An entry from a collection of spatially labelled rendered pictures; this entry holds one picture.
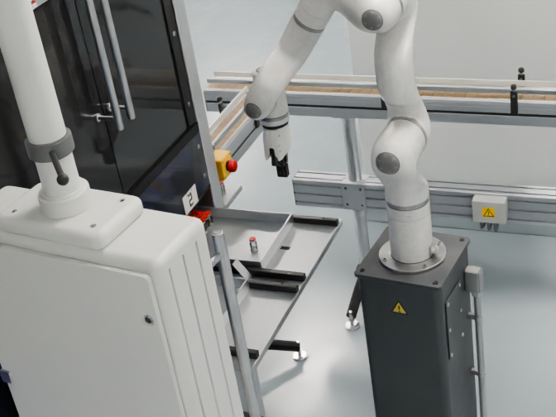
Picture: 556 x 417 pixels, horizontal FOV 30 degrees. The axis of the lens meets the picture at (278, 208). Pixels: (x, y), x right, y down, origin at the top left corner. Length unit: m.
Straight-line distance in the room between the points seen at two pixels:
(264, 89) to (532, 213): 1.43
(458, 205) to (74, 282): 2.18
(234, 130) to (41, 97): 1.83
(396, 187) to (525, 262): 1.72
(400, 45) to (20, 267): 1.13
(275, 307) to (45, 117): 1.12
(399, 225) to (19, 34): 1.37
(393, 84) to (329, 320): 1.71
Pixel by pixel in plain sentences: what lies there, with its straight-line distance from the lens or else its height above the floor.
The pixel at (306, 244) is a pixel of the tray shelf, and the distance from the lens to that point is 3.03.
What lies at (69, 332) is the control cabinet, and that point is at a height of 1.35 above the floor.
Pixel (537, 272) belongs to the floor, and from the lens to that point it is 4.36.
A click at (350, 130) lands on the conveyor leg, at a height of 0.77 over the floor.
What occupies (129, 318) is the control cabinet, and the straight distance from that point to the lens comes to 1.94.
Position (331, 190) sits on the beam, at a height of 0.51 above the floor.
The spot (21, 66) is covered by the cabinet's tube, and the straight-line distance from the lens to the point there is 1.85.
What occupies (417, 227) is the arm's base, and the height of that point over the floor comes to 0.99.
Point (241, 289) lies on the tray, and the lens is 2.84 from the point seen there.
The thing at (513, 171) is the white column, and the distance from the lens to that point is 4.46.
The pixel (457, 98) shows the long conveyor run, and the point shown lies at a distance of 3.65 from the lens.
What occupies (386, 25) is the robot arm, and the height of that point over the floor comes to 1.60.
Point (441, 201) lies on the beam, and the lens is 3.89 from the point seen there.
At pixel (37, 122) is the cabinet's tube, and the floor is 1.78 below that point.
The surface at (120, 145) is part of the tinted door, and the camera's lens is 2.74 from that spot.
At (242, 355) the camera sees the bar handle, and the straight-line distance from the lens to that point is 2.18.
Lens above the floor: 2.53
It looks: 31 degrees down
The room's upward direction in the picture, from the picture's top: 10 degrees counter-clockwise
